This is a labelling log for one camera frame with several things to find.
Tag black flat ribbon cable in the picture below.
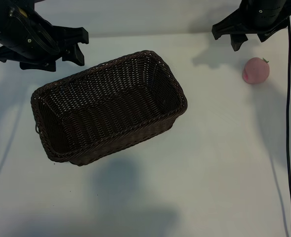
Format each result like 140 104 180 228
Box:
10 6 61 54

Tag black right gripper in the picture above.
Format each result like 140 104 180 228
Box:
211 0 291 52

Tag pink peach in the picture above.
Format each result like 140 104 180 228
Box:
242 57 271 84

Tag black smooth cable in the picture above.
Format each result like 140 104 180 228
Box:
286 18 291 237

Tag dark brown wicker basket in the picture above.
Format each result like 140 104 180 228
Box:
31 50 188 167

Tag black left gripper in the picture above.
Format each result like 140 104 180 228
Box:
0 0 89 73

